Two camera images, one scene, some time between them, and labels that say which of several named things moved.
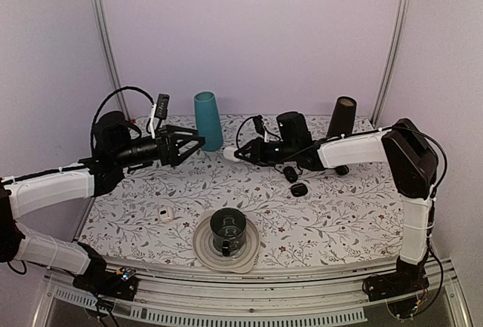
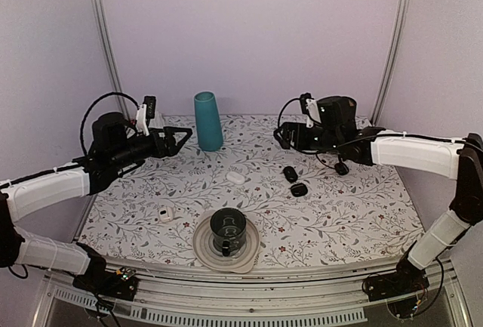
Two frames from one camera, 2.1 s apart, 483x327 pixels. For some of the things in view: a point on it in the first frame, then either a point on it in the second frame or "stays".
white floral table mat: (353, 211) stays
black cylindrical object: (290, 174) stays
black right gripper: (256, 147) -> (300, 143)
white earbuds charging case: (229, 152) -> (235, 177)
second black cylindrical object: (342, 170) stays
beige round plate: (241, 260) stays
